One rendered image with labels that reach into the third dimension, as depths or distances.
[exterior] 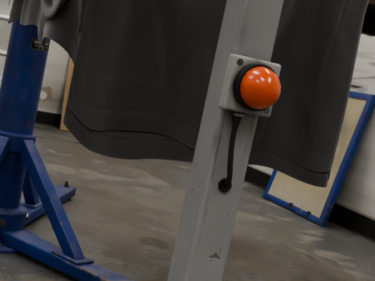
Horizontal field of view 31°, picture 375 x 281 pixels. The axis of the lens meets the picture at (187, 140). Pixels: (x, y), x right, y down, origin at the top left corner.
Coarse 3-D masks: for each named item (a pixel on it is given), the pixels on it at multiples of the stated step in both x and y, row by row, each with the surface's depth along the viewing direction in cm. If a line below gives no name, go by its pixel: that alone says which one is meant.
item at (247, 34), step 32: (256, 0) 62; (224, 32) 64; (256, 32) 62; (224, 64) 63; (224, 96) 61; (224, 128) 63; (224, 160) 63; (192, 192) 65; (224, 192) 64; (192, 224) 64; (224, 224) 64; (192, 256) 64; (224, 256) 65
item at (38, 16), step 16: (16, 0) 126; (32, 0) 114; (48, 0) 98; (64, 0) 88; (16, 16) 125; (32, 16) 113; (48, 16) 93; (64, 16) 91; (48, 32) 93; (64, 32) 91; (64, 48) 92
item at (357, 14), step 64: (128, 0) 87; (192, 0) 90; (320, 0) 99; (128, 64) 89; (192, 64) 92; (320, 64) 101; (128, 128) 91; (192, 128) 93; (256, 128) 99; (320, 128) 102
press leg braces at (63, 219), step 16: (0, 144) 208; (32, 144) 214; (0, 160) 207; (32, 160) 210; (32, 176) 210; (48, 176) 210; (32, 192) 248; (48, 192) 206; (48, 208) 205; (64, 224) 203; (64, 240) 201; (64, 256) 199; (80, 256) 200
